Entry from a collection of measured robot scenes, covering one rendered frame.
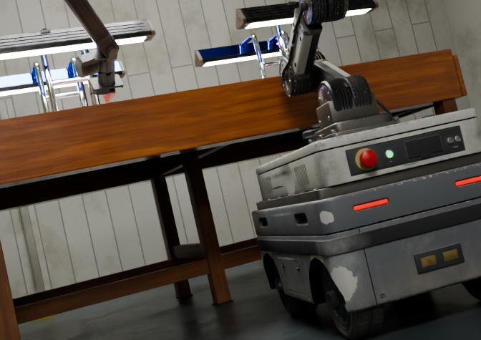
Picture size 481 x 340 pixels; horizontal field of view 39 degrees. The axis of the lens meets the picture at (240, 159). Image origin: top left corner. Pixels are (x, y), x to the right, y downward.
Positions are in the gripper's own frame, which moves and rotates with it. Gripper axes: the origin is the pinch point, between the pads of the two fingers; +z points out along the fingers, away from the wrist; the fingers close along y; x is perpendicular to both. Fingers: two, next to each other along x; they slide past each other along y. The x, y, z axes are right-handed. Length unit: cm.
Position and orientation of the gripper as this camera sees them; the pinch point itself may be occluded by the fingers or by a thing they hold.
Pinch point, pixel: (107, 102)
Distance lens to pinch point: 245.7
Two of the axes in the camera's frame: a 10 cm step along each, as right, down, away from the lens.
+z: -1.2, 7.3, 6.7
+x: 4.0, 6.5, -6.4
